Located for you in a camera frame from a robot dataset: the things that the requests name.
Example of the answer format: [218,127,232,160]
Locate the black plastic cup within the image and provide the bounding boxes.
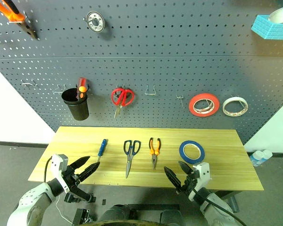
[61,87,90,121]

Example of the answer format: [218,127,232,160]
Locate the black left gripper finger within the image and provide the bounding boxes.
[69,155,91,170]
[78,161,101,182]

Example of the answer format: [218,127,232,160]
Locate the red-handled scissors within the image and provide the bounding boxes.
[111,87,135,120]

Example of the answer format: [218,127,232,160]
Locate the red-handled screwdriver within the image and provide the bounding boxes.
[75,77,89,102]

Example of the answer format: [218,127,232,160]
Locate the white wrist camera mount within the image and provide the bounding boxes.
[50,154,70,192]
[188,161,211,202]

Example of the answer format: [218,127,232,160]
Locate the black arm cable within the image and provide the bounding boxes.
[44,156,53,183]
[193,188,247,226]

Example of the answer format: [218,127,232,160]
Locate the round metal bearing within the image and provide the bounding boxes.
[85,11,107,33]

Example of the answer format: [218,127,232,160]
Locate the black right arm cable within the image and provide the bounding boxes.
[193,188,247,226]

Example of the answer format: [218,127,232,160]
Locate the white plastic bottle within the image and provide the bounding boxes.
[261,149,274,163]
[250,150,265,167]

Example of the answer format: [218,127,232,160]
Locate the white tape roll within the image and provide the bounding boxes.
[222,96,249,117]

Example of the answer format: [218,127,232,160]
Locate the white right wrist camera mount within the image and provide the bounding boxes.
[188,161,211,202]

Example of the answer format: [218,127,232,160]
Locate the blue tape roll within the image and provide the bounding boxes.
[178,140,206,165]

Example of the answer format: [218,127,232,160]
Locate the blue-handled screwdriver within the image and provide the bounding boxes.
[96,138,108,163]

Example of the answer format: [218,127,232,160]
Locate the orange-handled needle-nose pliers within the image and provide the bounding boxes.
[148,137,161,170]

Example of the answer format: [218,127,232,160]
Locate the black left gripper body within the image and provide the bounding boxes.
[61,164,96,204]

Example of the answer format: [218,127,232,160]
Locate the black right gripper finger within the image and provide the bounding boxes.
[163,166,183,189]
[178,161,193,176]

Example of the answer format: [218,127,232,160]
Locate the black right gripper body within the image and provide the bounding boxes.
[175,171,201,195]

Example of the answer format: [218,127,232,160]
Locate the red tape roll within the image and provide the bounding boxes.
[188,93,220,118]

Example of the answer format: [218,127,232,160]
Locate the grey perforated pegboard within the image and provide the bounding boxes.
[0,0,283,145]

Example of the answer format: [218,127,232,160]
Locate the large orange-handled pliers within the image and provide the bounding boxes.
[0,0,38,40]

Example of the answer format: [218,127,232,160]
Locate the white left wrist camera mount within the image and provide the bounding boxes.
[50,154,70,192]

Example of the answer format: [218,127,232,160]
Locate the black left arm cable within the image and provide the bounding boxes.
[44,156,53,183]

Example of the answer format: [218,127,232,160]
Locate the light blue ribbed box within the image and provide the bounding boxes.
[250,14,283,40]

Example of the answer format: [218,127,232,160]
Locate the thin white floor cable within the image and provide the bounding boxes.
[55,195,74,223]

